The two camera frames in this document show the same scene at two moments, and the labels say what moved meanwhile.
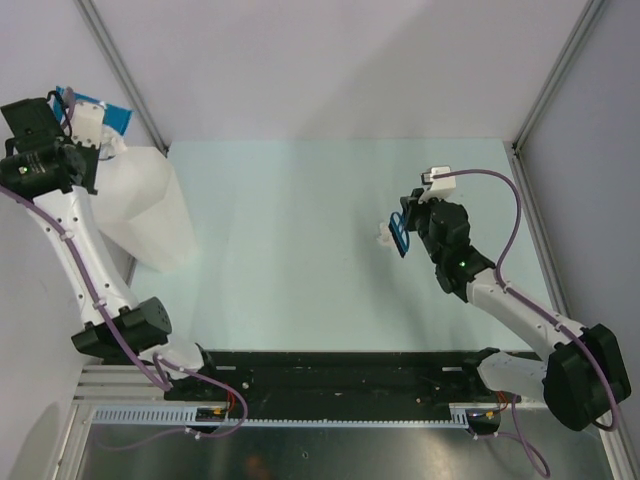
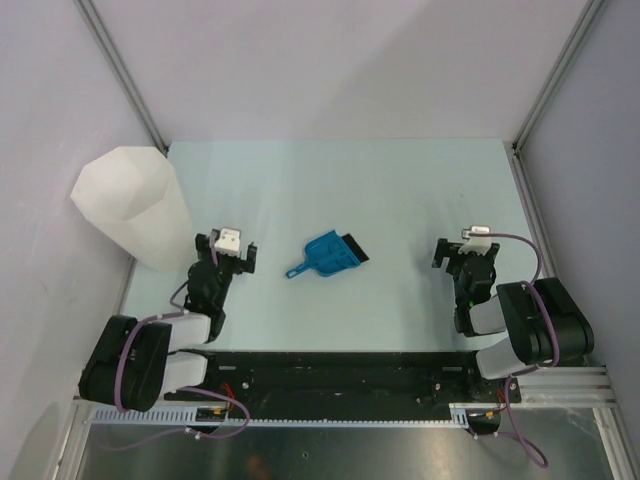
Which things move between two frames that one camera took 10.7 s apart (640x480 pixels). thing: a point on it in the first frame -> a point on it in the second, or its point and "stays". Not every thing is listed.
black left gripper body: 89,156 -> 226,267
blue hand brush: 399,234 -> 355,248
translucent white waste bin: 142,210 stays
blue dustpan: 114,117 -> 326,255
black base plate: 335,384 stays
